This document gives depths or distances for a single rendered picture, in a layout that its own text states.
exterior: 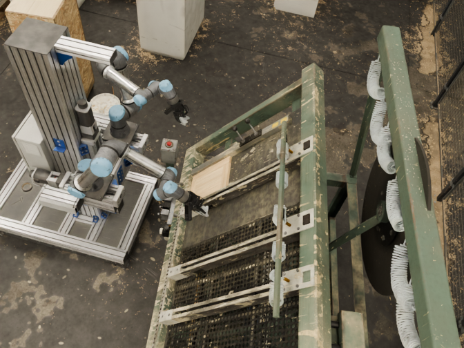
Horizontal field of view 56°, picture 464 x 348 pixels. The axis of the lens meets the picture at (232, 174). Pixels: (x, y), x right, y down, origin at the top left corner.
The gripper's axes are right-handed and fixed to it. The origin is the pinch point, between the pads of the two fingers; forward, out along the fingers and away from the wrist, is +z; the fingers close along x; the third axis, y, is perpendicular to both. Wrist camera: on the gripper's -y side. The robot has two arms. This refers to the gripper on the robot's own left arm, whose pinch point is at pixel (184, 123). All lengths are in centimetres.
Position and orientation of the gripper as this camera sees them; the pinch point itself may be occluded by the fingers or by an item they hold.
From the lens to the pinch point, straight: 300.5
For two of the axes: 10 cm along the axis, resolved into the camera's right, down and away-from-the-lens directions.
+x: 2.7, -7.7, 5.8
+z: 3.2, 6.4, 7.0
